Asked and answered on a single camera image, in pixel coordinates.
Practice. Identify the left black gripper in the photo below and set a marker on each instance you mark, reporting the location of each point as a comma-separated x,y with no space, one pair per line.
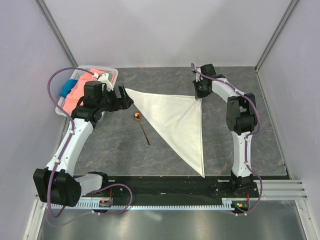
123,103

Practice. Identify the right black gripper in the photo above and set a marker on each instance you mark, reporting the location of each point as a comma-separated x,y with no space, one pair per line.
199,94

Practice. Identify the copper spoon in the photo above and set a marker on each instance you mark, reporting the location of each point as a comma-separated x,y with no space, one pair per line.
137,117

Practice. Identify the white cloth napkin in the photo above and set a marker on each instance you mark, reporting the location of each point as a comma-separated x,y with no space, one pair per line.
178,120

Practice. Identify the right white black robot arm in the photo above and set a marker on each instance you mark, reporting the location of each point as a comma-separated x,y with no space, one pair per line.
241,120

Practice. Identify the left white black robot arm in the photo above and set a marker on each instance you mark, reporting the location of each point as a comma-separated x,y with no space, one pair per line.
56,184

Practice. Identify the pink cloth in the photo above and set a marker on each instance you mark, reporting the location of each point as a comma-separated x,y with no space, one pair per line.
78,90

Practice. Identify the blue cloth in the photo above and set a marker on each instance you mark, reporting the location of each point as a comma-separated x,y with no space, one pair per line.
67,87

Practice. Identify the white plastic basket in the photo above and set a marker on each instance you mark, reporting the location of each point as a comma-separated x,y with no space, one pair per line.
78,73

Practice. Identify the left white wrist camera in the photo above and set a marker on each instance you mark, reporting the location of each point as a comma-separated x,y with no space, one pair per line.
105,78

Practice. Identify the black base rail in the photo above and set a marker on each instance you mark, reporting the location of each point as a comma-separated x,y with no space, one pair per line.
182,189

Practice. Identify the white slotted cable duct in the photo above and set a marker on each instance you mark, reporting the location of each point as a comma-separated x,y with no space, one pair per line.
103,205

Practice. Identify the left aluminium frame post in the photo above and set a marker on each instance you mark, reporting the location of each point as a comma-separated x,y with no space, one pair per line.
46,13

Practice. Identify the aluminium frame post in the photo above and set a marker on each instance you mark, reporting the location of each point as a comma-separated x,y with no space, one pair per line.
276,33
46,13

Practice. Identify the right aluminium frame post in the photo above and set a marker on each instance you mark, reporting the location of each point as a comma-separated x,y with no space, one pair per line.
276,33

